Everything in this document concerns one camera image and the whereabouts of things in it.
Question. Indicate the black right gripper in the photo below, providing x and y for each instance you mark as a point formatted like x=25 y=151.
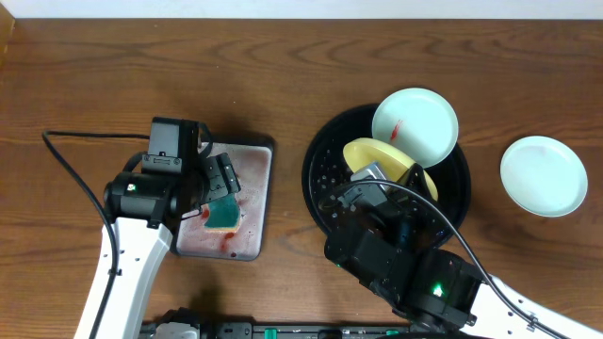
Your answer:
x=375 y=232

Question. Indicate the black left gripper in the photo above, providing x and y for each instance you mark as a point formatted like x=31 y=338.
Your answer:
x=219 y=177

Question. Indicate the green yellow sponge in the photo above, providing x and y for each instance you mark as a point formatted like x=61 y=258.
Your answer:
x=222 y=215

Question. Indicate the yellow plate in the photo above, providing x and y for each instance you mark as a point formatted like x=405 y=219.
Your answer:
x=362 y=151

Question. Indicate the mint green plate front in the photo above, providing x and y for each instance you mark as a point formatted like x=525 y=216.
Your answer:
x=543 y=176

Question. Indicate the mint green plate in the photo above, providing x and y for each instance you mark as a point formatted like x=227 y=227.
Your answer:
x=419 y=122
x=543 y=176

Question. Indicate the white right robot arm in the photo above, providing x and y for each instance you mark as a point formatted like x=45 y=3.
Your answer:
x=502 y=311

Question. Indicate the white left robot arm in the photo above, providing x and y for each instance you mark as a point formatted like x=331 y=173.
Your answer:
x=131 y=254

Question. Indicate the black rectangular soapy tray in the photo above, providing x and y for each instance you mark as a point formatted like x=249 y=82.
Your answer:
x=252 y=160

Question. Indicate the round black tray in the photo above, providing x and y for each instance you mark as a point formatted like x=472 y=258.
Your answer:
x=325 y=175

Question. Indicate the mint green plate rear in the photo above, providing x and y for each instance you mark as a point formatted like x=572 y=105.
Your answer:
x=419 y=122

